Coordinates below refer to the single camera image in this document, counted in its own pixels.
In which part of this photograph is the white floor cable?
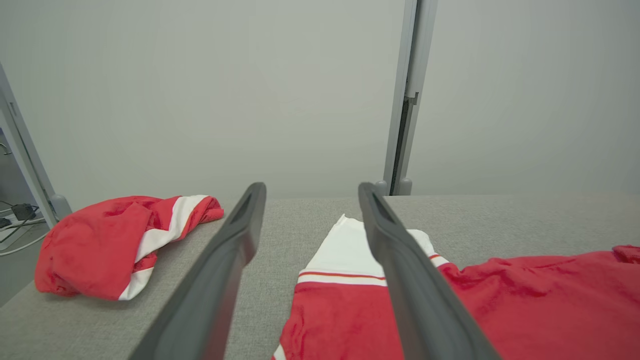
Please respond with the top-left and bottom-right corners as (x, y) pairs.
(0, 231), (49, 257)

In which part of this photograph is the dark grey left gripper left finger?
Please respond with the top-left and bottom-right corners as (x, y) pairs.
(128, 181), (268, 360)

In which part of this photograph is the grey slim partition frame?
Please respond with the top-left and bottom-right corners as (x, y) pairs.
(0, 62), (58, 228)

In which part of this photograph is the red jersey with striped trim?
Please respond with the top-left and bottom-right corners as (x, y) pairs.
(271, 214), (640, 360)

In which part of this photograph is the grey partition frame with gap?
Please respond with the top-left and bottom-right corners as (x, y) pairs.
(382, 0), (439, 196)

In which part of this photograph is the red garment with white band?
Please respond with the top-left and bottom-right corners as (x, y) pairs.
(34, 194), (225, 302)

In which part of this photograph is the black power adapter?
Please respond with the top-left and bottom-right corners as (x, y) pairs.
(11, 202), (38, 221)

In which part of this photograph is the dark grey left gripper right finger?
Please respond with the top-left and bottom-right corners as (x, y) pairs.
(357, 181), (502, 360)

